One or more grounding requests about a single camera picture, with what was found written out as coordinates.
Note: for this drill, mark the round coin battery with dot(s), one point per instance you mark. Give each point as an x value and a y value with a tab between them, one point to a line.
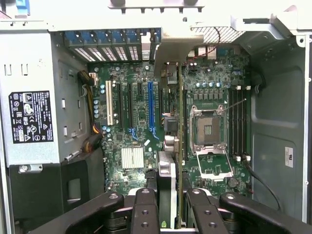
233	182

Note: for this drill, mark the metal socket cover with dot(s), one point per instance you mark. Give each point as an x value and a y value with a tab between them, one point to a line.
214	165

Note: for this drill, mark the CPU socket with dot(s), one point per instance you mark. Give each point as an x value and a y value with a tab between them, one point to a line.
208	126

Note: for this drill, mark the long black expansion slot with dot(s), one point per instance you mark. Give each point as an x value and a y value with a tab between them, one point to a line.
130	104
120	104

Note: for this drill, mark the silver chipset heatsink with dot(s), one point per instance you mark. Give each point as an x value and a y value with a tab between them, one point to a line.
132	158

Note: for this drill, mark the black plastic fan shroud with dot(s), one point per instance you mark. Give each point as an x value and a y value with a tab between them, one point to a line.
36	190

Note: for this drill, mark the green motherboard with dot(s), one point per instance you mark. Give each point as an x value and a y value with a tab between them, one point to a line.
140	114

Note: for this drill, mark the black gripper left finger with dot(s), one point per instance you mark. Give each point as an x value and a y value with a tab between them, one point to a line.
145	219

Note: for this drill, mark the metal power supply unit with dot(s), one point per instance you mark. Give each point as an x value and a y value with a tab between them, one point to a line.
36	73

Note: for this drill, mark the open black PC case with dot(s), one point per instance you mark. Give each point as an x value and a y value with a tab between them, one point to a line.
275	97

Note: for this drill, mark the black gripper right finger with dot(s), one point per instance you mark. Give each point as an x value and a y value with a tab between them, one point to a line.
207	219

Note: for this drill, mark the thin locking lever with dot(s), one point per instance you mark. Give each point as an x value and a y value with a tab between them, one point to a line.
236	103

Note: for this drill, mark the blue case latch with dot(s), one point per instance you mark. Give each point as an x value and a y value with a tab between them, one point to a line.
22	7

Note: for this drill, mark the blue expansion slot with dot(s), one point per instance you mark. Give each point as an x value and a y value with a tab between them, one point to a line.
151	104

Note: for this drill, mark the white expansion slot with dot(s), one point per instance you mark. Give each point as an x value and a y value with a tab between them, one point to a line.
109	102

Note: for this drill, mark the black RAM slot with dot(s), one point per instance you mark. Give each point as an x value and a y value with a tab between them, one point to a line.
236	122
247	122
241	122
231	122

